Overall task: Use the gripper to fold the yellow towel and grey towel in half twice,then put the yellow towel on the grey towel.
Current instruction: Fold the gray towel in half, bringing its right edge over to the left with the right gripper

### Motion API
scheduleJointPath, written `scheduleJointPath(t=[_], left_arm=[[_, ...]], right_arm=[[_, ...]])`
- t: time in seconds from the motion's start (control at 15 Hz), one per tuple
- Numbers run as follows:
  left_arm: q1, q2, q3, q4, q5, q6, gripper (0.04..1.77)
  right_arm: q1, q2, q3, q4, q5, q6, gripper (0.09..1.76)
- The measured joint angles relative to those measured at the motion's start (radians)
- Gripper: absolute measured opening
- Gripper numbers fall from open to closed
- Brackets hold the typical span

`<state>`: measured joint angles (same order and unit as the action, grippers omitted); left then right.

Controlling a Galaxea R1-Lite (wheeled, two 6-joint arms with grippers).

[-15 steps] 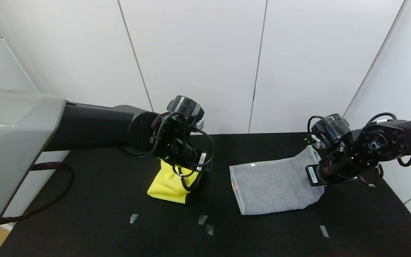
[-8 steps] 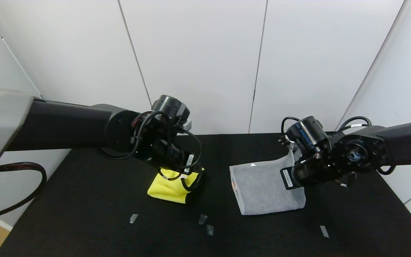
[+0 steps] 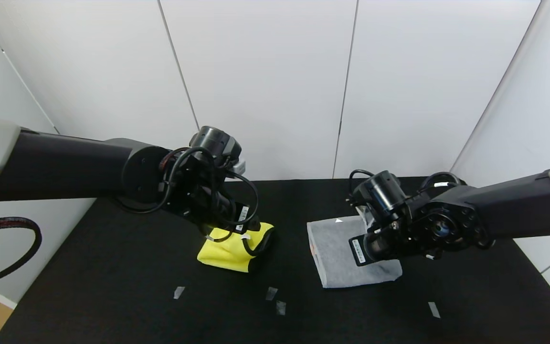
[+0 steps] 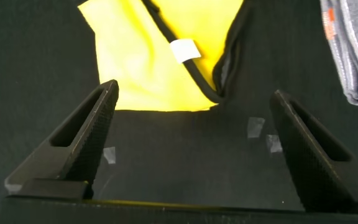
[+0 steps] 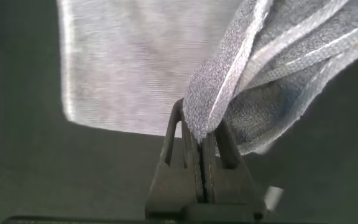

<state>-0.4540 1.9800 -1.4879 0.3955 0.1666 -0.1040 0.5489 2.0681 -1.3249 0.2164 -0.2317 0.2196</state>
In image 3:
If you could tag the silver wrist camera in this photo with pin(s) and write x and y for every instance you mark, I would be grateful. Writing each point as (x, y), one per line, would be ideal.
(239, 168)
(363, 213)

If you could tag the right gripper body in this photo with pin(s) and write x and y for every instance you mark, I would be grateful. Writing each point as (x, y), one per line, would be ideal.
(359, 250)

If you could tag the grey tape piece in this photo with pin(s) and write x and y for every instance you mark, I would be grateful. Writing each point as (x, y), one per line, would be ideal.
(271, 293)
(280, 307)
(178, 292)
(434, 309)

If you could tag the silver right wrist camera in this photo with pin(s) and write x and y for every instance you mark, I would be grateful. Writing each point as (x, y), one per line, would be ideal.
(363, 213)

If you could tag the yellow microfiber towel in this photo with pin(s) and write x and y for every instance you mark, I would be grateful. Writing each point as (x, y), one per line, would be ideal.
(227, 253)

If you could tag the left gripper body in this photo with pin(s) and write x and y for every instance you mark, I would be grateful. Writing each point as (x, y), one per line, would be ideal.
(245, 215)

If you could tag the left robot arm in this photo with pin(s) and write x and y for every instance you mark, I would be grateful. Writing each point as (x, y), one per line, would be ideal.
(65, 167)

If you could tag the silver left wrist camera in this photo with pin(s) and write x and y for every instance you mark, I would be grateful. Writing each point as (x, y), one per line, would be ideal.
(239, 168)

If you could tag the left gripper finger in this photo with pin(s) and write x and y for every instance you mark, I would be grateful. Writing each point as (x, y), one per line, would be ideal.
(255, 226)

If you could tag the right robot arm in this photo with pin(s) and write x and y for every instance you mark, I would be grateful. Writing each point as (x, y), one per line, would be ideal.
(494, 210)

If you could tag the grey towel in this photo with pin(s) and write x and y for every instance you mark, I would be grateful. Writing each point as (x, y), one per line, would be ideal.
(334, 258)

